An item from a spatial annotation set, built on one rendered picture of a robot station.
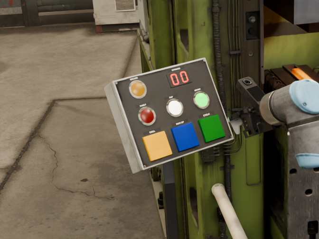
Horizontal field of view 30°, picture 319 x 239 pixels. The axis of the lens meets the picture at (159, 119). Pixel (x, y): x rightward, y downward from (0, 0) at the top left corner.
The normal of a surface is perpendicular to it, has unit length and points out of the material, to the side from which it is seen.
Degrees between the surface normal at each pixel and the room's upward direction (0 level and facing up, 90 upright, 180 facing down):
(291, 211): 90
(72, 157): 0
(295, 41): 90
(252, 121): 61
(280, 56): 90
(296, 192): 90
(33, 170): 0
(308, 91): 55
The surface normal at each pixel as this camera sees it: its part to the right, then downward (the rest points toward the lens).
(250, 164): 0.12, 0.37
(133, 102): 0.42, -0.22
